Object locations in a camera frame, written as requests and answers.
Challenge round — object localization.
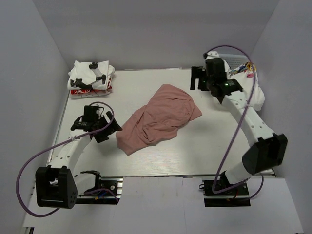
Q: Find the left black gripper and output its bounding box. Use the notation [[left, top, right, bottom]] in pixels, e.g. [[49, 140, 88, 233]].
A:
[[95, 111, 122, 143]]

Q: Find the white printed t shirt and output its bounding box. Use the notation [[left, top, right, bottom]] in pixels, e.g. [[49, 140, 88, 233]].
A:
[[223, 60, 265, 111]]

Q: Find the pink t shirt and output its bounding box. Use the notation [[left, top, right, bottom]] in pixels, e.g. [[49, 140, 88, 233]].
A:
[[116, 84, 202, 156]]

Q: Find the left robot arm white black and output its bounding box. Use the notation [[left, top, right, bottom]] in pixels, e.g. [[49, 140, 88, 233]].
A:
[[35, 102, 122, 209]]

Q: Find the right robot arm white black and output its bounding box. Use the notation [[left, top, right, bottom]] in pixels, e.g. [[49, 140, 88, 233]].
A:
[[190, 51, 288, 195]]

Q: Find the white plastic basket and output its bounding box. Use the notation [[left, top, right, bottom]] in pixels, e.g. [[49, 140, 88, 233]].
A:
[[219, 54, 249, 70]]

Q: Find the folded red white t shirt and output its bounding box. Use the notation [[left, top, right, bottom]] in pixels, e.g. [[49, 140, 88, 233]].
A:
[[69, 78, 112, 98]]

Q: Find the folded white black t shirt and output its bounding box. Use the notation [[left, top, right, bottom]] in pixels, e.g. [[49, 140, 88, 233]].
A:
[[67, 60, 115, 90]]

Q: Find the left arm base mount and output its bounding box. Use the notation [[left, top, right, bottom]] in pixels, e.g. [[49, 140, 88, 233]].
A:
[[74, 170, 123, 205]]

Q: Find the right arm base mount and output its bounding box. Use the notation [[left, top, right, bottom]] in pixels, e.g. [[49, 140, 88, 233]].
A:
[[198, 180, 251, 207]]

